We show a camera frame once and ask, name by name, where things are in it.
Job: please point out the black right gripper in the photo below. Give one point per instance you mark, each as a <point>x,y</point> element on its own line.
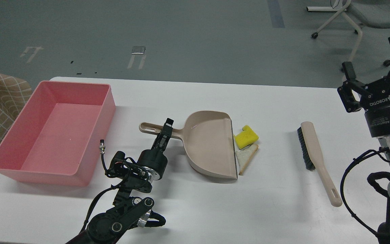
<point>373,97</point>

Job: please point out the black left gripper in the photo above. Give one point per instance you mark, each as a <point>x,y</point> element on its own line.
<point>154,160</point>

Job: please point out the beige plastic dustpan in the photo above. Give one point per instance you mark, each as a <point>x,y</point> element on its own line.
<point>207,138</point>

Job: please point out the triangular bread slice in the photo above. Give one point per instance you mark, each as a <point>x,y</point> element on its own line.
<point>244,157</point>

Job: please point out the yellow sponge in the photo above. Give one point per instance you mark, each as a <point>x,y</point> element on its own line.
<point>246,137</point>

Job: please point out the beige hand brush black bristles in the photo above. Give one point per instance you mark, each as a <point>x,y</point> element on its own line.
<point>313,157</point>

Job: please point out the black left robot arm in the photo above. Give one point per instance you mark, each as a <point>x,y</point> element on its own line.
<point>128,212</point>

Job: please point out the pink plastic bin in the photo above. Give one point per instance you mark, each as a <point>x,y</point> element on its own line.
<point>56,137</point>

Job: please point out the grey office chair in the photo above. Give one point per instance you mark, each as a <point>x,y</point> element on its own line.
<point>370,13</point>

